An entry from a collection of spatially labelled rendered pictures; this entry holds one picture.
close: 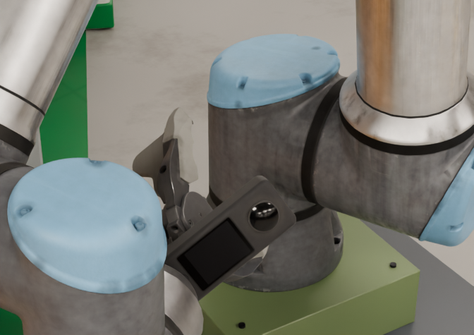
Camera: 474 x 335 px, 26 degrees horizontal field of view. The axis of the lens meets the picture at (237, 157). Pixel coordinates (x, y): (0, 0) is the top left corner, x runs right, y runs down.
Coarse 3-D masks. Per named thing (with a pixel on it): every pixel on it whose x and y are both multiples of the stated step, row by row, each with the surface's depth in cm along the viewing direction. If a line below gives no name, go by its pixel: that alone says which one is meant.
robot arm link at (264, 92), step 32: (224, 64) 116; (256, 64) 115; (288, 64) 114; (320, 64) 114; (224, 96) 114; (256, 96) 112; (288, 96) 111; (320, 96) 112; (224, 128) 116; (256, 128) 114; (288, 128) 112; (320, 128) 111; (224, 160) 118; (256, 160) 115; (288, 160) 113; (224, 192) 121; (288, 192) 117
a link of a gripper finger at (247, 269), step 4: (252, 260) 90; (256, 260) 91; (260, 260) 92; (244, 264) 89; (248, 264) 89; (252, 264) 90; (256, 264) 91; (240, 268) 88; (244, 268) 89; (248, 268) 89; (252, 268) 90; (236, 272) 87; (240, 272) 88; (244, 272) 88; (248, 272) 89; (252, 272) 89; (232, 276) 87; (236, 276) 87; (240, 276) 88; (244, 276) 88; (228, 280) 88; (232, 280) 88; (236, 280) 89
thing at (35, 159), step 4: (36, 136) 212; (36, 140) 212; (40, 140) 219; (36, 144) 213; (40, 144) 218; (36, 148) 213; (40, 148) 217; (32, 152) 214; (36, 152) 214; (40, 152) 216; (32, 156) 214; (36, 156) 214; (40, 156) 216; (28, 160) 214; (32, 160) 214; (36, 160) 215; (40, 160) 215; (28, 164) 215; (32, 164) 215; (36, 164) 215; (40, 164) 215
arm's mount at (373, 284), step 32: (352, 224) 135; (352, 256) 129; (384, 256) 129; (224, 288) 124; (320, 288) 124; (352, 288) 124; (384, 288) 125; (416, 288) 128; (224, 320) 119; (256, 320) 119; (288, 320) 119; (320, 320) 121; (352, 320) 124; (384, 320) 128
